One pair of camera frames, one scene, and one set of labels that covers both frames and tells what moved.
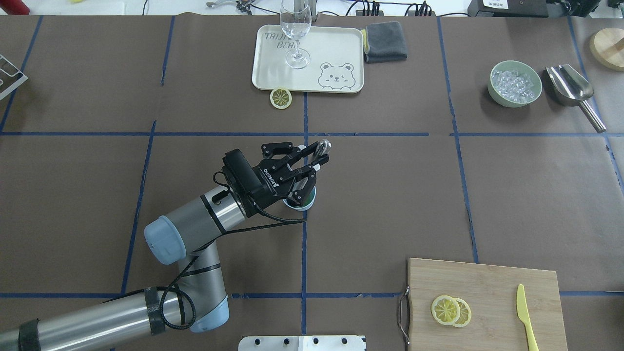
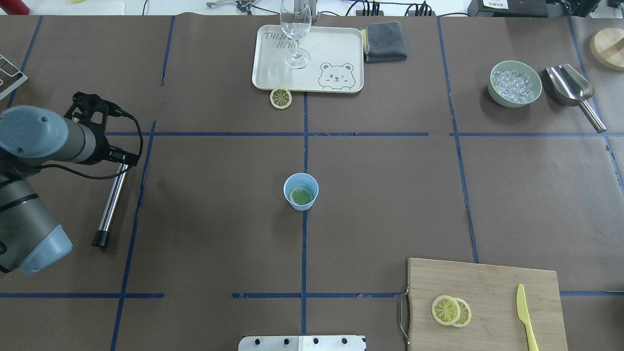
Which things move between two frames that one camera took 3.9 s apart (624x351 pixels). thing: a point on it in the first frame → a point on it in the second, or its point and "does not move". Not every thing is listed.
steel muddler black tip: x=323 y=147 → x=101 y=237
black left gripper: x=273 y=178 → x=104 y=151
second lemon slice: x=281 y=98 does not move
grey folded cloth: x=383 y=41 does not move
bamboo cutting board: x=497 y=323 does not move
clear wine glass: x=296 y=19 does not move
